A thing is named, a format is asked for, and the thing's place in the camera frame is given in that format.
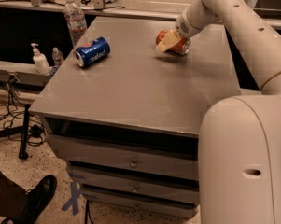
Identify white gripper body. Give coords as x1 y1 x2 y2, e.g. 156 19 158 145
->
176 0 218 38

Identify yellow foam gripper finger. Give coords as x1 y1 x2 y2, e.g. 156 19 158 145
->
155 30 179 52

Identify red coke can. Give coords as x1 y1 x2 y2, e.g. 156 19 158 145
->
167 35 190 55

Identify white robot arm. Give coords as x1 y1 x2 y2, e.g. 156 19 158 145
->
157 0 281 224

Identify blue pepsi can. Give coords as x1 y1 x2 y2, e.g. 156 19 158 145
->
74 37 110 68

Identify grey drawer cabinet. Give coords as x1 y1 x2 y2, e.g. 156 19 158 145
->
30 17 241 218

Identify clear plastic water bottle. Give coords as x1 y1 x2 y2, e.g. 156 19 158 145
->
64 0 87 46

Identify small clear sanitizer bottle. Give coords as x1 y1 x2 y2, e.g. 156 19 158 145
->
52 47 64 67

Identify white pump soap bottle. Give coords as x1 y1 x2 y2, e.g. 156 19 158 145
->
31 43 49 75

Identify black stand pole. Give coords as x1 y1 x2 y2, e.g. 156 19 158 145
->
19 104 30 160

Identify black leather shoe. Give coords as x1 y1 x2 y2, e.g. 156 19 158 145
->
12 175 57 224

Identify brown trouser leg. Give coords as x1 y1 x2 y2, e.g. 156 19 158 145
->
0 171 28 218

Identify black floor cables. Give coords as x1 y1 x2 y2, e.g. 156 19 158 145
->
0 73 48 147

